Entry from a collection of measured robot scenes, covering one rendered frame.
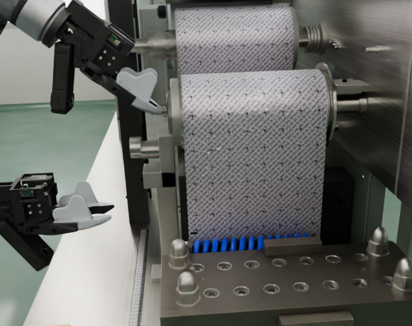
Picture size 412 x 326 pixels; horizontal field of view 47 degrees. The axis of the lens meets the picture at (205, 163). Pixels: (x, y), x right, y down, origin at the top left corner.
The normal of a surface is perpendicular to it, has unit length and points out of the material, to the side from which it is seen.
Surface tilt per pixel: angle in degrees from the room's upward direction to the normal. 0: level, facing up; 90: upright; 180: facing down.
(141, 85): 90
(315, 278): 0
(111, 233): 0
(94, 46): 90
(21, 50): 90
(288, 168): 90
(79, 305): 0
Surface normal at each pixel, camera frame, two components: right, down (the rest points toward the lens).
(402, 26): -1.00, 0.05
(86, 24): 0.07, 0.35
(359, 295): -0.03, -0.94
